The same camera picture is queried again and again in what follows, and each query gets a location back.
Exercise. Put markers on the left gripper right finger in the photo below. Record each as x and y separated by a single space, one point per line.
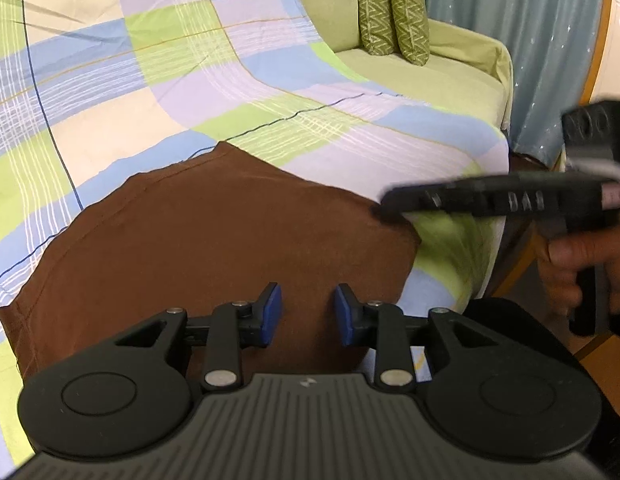
393 334

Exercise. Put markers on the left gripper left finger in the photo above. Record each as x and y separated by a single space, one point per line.
230 329

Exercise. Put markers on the brown cloth garment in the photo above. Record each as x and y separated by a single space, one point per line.
194 235

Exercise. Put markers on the person's right hand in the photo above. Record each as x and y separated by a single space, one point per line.
561 259

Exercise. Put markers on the blue starry curtain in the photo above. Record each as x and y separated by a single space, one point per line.
551 44

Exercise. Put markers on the green zigzag pillow right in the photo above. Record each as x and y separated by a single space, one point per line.
412 30

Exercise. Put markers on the green zigzag pillow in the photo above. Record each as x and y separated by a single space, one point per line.
412 30
376 27

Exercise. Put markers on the green zigzag pillow left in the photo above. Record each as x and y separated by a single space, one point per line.
376 27

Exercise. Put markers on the plaid bed sheet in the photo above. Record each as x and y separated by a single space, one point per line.
93 92

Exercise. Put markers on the black tracking camera box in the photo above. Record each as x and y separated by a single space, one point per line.
593 130

